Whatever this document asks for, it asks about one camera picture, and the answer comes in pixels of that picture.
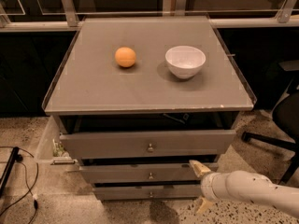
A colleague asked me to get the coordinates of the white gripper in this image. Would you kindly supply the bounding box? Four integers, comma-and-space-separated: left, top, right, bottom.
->
190, 160, 229, 214

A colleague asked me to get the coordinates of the grey drawer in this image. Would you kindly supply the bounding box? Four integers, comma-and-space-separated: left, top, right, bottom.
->
79, 163, 197, 184
93, 183, 201, 201
60, 130, 236, 160

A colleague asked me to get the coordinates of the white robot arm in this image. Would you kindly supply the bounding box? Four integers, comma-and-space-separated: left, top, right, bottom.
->
189, 160, 299, 218

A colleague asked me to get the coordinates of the grey top drawer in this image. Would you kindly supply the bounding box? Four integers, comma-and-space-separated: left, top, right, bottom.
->
60, 130, 236, 160

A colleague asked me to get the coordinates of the grey bottom drawer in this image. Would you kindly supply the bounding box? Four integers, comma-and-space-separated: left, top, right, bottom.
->
93, 183, 201, 201

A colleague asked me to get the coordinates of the grey drawer cabinet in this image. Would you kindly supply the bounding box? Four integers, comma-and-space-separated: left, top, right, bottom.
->
43, 17, 256, 189

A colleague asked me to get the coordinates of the black office chair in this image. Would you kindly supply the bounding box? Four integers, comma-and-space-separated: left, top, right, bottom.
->
241, 59, 299, 185

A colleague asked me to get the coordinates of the white bowl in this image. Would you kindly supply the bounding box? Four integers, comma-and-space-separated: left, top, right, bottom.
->
165, 46, 206, 79

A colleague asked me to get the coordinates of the orange ball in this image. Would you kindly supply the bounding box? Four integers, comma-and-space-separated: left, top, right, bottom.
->
115, 47, 136, 68

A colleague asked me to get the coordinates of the clear plastic bin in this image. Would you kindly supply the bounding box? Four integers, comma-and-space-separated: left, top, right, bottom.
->
35, 117, 76, 165

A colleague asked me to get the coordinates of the black floor stand bar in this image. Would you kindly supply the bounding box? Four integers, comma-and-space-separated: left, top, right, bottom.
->
0, 147, 20, 197

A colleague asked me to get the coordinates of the black floor cable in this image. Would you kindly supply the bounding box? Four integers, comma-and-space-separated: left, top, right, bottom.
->
0, 146, 40, 224

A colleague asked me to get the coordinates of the metal window bracket right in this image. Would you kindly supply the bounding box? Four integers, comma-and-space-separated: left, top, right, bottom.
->
276, 0, 297, 23

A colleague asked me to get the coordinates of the metal window bracket left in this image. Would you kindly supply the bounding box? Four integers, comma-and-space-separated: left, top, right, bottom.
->
61, 0, 79, 27

